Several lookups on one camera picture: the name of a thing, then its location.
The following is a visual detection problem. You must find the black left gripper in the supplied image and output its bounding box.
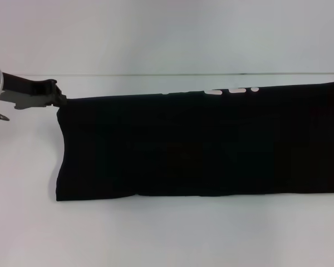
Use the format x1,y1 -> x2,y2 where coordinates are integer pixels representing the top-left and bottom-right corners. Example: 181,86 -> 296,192
1,72 -> 68,110

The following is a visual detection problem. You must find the black shirt with FREE print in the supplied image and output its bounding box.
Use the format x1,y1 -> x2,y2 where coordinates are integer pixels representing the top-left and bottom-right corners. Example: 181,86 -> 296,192
55,81 -> 334,202

